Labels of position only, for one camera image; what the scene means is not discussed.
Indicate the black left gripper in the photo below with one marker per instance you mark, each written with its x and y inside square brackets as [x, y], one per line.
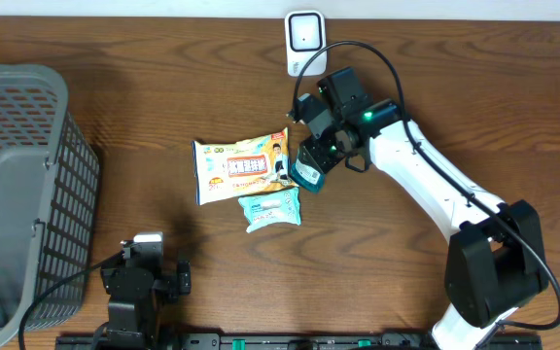
[184, 275]

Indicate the black mounting rail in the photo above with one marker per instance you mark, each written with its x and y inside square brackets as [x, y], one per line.
[213, 341]

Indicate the teal mouthwash bottle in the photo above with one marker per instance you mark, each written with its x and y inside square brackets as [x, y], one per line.
[305, 172]

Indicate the grey plastic mesh basket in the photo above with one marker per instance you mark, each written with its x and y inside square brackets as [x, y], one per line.
[49, 177]

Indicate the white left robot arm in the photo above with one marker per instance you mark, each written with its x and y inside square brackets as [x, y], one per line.
[133, 324]

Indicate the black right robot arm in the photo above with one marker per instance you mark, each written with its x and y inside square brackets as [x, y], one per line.
[495, 261]

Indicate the small teal wipes pack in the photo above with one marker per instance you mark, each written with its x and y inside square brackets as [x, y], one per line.
[263, 210]

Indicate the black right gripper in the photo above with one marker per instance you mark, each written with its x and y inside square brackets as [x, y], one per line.
[326, 160]

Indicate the white barcode scanner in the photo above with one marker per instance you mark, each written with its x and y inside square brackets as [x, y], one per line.
[305, 34]

